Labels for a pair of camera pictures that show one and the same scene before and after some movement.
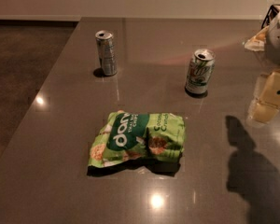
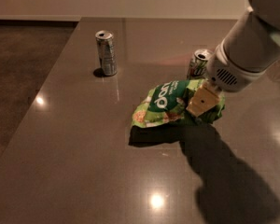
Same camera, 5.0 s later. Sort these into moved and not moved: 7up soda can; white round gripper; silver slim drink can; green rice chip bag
Moved: white round gripper; green rice chip bag
Not moved: silver slim drink can; 7up soda can
